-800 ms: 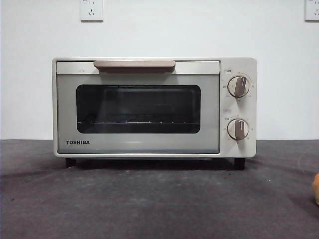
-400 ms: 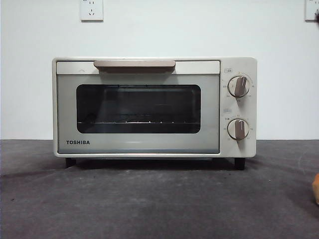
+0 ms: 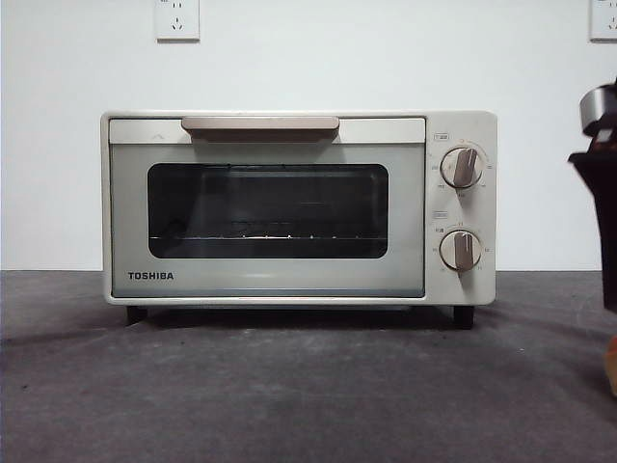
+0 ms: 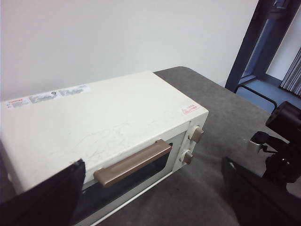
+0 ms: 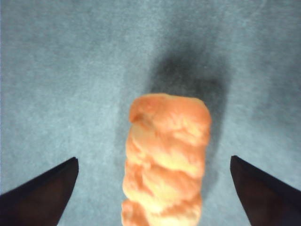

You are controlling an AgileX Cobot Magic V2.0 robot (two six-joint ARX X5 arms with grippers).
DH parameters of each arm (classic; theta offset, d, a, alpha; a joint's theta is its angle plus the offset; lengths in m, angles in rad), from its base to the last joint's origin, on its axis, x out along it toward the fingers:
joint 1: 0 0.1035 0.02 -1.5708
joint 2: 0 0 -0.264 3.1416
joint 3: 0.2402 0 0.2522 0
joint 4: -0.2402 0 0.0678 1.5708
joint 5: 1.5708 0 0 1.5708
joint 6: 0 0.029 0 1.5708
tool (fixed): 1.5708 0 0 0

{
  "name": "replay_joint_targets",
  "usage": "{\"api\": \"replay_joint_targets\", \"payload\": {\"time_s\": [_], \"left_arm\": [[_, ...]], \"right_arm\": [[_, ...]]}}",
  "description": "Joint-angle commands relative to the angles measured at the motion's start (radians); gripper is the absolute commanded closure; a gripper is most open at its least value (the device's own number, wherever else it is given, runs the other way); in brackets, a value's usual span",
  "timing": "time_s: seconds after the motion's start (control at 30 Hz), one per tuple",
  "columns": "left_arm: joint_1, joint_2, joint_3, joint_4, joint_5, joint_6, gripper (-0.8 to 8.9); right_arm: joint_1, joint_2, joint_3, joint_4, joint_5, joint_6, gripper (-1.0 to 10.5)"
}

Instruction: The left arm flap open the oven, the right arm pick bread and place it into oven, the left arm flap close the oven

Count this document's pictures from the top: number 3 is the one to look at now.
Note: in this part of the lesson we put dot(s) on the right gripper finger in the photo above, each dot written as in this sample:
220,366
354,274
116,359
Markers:
608,217

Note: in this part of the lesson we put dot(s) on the orange-brown bread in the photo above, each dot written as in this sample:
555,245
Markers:
613,362

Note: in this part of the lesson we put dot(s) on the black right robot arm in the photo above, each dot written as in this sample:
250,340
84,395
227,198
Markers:
602,108

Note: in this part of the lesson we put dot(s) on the white Toshiba toaster oven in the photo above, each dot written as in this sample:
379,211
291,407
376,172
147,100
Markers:
487,289

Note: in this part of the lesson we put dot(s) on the oven timer knob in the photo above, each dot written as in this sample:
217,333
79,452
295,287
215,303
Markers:
461,251

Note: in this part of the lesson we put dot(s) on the oven temperature knob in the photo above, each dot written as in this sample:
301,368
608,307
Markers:
463,168

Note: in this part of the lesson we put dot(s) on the white wall socket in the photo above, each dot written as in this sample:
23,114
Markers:
177,21
605,21

